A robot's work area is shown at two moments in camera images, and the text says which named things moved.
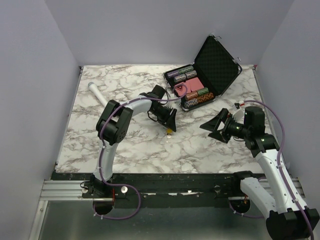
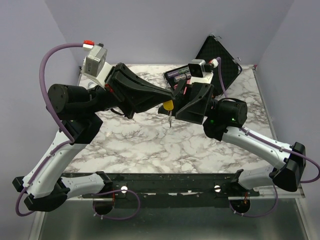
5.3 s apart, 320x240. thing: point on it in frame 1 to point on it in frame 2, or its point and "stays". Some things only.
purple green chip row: [181, 71] stays
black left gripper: [170, 121] to [129, 89]
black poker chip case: [214, 70] stays
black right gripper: [213, 124] to [191, 110]
